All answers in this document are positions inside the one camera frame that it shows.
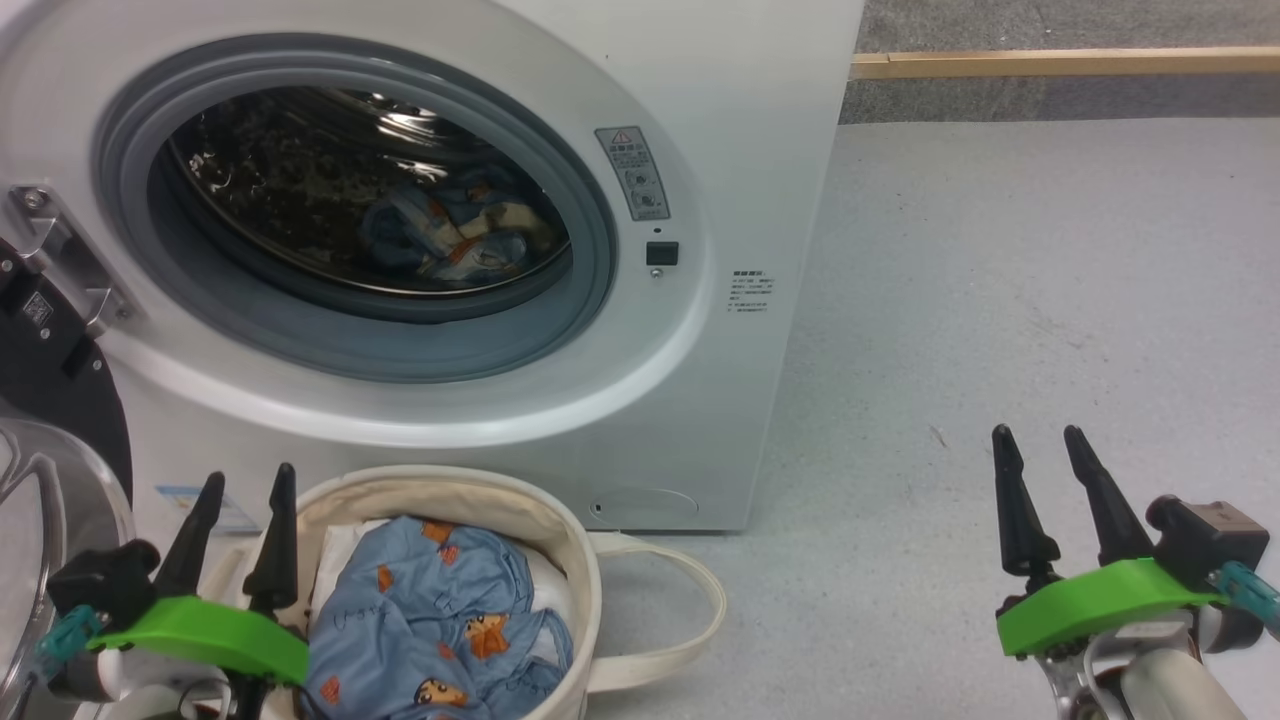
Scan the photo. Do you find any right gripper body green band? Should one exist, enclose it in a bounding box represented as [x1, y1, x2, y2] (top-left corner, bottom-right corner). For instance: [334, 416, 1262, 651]
[996, 557, 1227, 720]

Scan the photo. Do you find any round filter cover panel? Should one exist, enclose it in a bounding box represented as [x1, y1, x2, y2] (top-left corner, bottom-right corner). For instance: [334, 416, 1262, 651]
[588, 487, 701, 529]

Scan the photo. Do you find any light wooden baseboard strip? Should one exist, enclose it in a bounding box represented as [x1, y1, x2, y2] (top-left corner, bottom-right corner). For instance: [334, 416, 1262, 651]
[850, 46, 1280, 82]

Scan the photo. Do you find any grey rubber door gasket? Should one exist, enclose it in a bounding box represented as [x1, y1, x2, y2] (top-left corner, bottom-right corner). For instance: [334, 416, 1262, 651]
[95, 45, 617, 384]

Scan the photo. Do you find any blue energy label sticker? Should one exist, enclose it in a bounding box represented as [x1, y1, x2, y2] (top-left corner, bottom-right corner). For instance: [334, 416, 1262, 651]
[155, 485, 261, 534]

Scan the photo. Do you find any white front-load washing machine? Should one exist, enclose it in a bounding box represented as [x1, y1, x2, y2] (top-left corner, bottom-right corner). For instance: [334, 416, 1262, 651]
[0, 0, 866, 533]

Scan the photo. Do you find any blue cartoon print garment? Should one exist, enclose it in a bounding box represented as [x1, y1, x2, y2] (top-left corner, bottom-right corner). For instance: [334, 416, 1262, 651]
[305, 515, 576, 720]
[360, 165, 557, 292]

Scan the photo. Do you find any cream canvas laundry basket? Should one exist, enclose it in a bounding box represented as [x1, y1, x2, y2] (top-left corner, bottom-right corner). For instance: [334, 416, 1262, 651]
[215, 465, 728, 720]

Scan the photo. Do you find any black round glass washer door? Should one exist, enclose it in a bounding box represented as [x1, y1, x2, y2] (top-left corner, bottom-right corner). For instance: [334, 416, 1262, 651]
[0, 235, 137, 701]

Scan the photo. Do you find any teal plug right camera cable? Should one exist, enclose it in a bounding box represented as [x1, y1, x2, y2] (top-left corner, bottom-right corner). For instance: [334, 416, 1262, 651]
[1208, 560, 1280, 641]

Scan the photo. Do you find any grey warning sticker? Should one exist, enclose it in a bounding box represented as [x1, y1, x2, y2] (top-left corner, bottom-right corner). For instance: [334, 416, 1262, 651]
[595, 126, 672, 223]

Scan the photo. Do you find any teal plug left camera cable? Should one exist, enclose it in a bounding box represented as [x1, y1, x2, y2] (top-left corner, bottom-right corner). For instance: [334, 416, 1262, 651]
[30, 605, 109, 691]

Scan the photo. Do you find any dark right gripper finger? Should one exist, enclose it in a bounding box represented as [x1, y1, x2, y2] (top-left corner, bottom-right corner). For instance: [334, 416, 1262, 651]
[1062, 424, 1157, 570]
[991, 423, 1062, 593]

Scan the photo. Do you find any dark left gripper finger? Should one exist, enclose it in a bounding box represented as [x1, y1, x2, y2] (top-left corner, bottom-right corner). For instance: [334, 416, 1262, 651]
[154, 472, 227, 602]
[242, 461, 300, 619]

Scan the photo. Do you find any teal plug camera cable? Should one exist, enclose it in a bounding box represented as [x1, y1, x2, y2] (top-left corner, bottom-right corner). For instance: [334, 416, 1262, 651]
[30, 605, 109, 691]
[1208, 560, 1280, 641]

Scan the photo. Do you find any silver metal door hinge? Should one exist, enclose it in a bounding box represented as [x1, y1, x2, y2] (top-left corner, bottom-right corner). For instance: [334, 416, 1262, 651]
[5, 185, 137, 337]

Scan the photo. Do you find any perforated steel washer drum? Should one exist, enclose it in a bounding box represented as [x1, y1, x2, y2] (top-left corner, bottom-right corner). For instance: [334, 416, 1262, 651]
[165, 88, 574, 299]

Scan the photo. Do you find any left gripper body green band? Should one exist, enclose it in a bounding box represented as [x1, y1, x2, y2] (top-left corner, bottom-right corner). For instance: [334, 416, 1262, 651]
[50, 596, 312, 720]

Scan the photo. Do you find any white pillow basket filler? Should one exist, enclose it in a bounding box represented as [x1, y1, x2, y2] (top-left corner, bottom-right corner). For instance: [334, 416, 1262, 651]
[318, 520, 573, 641]

